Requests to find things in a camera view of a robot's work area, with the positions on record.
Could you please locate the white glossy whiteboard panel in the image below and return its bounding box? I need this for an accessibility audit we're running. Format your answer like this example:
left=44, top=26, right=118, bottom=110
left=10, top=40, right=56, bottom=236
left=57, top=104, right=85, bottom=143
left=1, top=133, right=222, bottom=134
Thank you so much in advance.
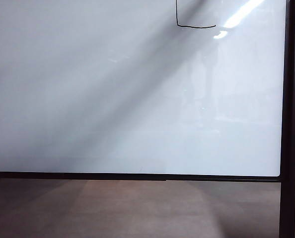
left=0, top=0, right=288, bottom=178

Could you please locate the white whiteboard with black frame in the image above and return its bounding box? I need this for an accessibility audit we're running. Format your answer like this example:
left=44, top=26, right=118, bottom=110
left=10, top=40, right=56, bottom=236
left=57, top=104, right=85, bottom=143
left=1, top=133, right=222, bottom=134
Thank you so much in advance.
left=0, top=0, right=295, bottom=238

